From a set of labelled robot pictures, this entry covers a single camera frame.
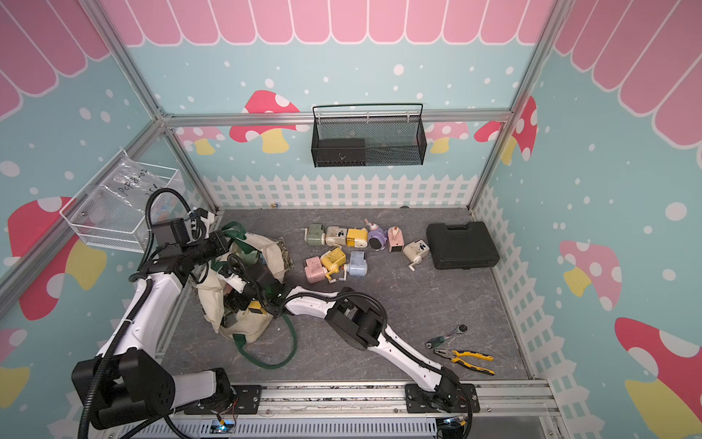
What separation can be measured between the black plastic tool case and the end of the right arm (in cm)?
65

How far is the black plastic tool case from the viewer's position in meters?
Answer: 0.99

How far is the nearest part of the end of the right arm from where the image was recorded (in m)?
0.79
